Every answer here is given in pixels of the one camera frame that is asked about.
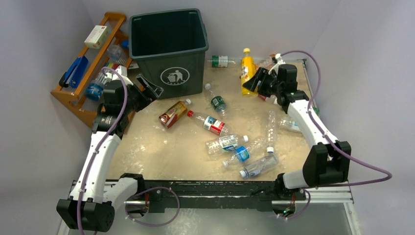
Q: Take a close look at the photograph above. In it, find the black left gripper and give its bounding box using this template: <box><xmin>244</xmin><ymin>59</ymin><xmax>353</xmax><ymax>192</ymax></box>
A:
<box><xmin>121</xmin><ymin>75</ymin><xmax>162</xmax><ymax>115</ymax></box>

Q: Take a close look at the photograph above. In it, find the yellow honey pomelo bottle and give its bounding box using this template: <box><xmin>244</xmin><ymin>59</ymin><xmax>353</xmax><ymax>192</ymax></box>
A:
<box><xmin>240</xmin><ymin>48</ymin><xmax>257</xmax><ymax>96</ymax></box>

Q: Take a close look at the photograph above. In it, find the red gold tea bottle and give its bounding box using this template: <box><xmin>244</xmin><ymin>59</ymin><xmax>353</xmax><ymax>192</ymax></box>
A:
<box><xmin>159</xmin><ymin>98</ymin><xmax>192</xmax><ymax>129</ymax></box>

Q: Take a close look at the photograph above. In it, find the lake picture red label bottle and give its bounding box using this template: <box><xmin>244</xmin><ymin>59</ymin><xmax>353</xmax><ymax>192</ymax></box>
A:
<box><xmin>187</xmin><ymin>110</ymin><xmax>232</xmax><ymax>137</ymax></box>

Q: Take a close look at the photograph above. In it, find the white cap clear water bottle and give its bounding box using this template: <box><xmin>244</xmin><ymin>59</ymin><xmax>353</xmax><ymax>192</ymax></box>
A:
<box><xmin>205</xmin><ymin>134</ymin><xmax>249</xmax><ymax>156</ymax></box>

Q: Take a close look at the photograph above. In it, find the blue label water bottle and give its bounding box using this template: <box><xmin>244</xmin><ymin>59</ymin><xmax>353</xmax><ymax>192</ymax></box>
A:
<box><xmin>222</xmin><ymin>138</ymin><xmax>267</xmax><ymax>168</ymax></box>

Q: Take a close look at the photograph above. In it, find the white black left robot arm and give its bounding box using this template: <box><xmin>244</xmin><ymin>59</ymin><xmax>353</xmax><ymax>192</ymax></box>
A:
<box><xmin>56</xmin><ymin>75</ymin><xmax>163</xmax><ymax>234</ymax></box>

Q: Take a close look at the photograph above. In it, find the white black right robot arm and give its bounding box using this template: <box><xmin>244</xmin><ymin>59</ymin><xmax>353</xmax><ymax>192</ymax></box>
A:
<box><xmin>243</xmin><ymin>64</ymin><xmax>351</xmax><ymax>199</ymax></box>

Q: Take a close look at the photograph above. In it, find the dark green trash bin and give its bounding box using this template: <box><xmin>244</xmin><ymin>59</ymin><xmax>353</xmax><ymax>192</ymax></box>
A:
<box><xmin>129</xmin><ymin>8</ymin><xmax>209</xmax><ymax>99</ymax></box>

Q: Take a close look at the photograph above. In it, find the orange drink bottle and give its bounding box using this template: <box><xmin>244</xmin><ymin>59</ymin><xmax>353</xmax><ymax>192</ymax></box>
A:
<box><xmin>255</xmin><ymin>54</ymin><xmax>279</xmax><ymax>70</ymax></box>

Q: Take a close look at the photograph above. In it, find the red white label bottle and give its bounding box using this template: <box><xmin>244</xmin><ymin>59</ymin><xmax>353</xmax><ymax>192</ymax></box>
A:
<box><xmin>258</xmin><ymin>94</ymin><xmax>278</xmax><ymax>105</ymax></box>

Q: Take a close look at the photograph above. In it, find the green white label bottle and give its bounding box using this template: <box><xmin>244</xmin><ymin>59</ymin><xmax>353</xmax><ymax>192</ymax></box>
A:
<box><xmin>207</xmin><ymin>55</ymin><xmax>237</xmax><ymax>68</ymax></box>

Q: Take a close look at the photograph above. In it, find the crushed clear unlabelled bottle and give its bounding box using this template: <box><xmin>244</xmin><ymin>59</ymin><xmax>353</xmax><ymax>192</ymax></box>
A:
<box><xmin>266</xmin><ymin>111</ymin><xmax>277</xmax><ymax>153</ymax></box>

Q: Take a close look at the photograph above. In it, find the dark green label bottle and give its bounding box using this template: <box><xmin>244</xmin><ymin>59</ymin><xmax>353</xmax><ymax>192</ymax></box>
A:
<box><xmin>204</xmin><ymin>83</ymin><xmax>229</xmax><ymax>118</ymax></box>

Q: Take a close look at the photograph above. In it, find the clear plastic cup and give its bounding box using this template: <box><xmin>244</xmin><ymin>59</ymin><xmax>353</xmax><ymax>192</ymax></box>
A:
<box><xmin>107</xmin><ymin>45</ymin><xmax>123</xmax><ymax>61</ymax></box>

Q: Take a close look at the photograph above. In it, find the blue tape roll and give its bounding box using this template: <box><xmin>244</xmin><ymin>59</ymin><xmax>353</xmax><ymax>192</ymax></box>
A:
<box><xmin>85</xmin><ymin>80</ymin><xmax>104</xmax><ymax>101</ymax></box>

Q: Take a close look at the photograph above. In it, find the orange wooden shelf rack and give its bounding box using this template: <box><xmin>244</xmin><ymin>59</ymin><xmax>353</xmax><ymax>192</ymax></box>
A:
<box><xmin>50</xmin><ymin>12</ymin><xmax>132</xmax><ymax>127</ymax></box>

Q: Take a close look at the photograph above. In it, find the white red small box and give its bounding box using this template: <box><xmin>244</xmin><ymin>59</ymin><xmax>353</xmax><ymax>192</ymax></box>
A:
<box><xmin>84</xmin><ymin>25</ymin><xmax>109</xmax><ymax>49</ymax></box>

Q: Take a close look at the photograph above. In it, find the blue stapler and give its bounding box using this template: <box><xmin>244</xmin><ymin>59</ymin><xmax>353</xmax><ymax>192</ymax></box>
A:
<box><xmin>58</xmin><ymin>56</ymin><xmax>89</xmax><ymax>88</ymax></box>

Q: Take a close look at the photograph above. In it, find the blue white label bottle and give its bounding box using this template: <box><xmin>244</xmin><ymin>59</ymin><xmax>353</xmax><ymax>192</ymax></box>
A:
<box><xmin>239</xmin><ymin>154</ymin><xmax>279</xmax><ymax>178</ymax></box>

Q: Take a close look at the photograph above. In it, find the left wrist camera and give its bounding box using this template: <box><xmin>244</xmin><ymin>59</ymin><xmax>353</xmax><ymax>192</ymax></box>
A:
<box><xmin>102</xmin><ymin>66</ymin><xmax>133</xmax><ymax>85</ymax></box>

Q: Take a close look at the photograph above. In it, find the light label bottle by wall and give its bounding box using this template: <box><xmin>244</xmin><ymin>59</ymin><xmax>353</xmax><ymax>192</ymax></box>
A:
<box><xmin>279</xmin><ymin>117</ymin><xmax>301</xmax><ymax>133</ymax></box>

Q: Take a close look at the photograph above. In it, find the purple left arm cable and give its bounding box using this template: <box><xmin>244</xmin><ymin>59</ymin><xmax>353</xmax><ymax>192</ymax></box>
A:
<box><xmin>76</xmin><ymin>67</ymin><xmax>181</xmax><ymax>235</ymax></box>

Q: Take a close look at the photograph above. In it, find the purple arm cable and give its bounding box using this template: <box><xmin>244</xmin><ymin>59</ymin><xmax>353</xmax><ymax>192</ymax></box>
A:
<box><xmin>76</xmin><ymin>67</ymin><xmax>181</xmax><ymax>235</ymax></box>
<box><xmin>277</xmin><ymin>50</ymin><xmax>393</xmax><ymax>221</ymax></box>

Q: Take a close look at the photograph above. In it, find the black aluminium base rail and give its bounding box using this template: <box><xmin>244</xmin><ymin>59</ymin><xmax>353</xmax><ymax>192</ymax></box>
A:
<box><xmin>66</xmin><ymin>180</ymin><xmax>354</xmax><ymax>215</ymax></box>

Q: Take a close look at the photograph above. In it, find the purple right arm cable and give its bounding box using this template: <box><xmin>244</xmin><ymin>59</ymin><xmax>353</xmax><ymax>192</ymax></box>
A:
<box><xmin>277</xmin><ymin>50</ymin><xmax>393</xmax><ymax>221</ymax></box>

